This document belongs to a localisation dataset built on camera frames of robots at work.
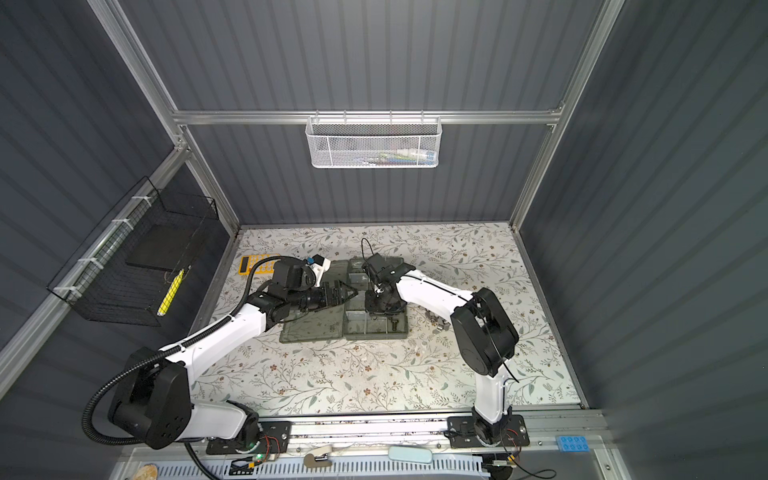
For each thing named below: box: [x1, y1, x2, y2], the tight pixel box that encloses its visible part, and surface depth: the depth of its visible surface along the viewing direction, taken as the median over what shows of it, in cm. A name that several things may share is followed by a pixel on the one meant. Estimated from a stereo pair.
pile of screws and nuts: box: [424, 308, 451, 331], surface depth 95 cm
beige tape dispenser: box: [303, 446, 333, 468], surface depth 71 cm
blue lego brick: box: [557, 436, 590, 452], surface depth 73 cm
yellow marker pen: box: [157, 268, 185, 316], surface depth 70 cm
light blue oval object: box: [388, 446, 433, 464], surface depth 70 cm
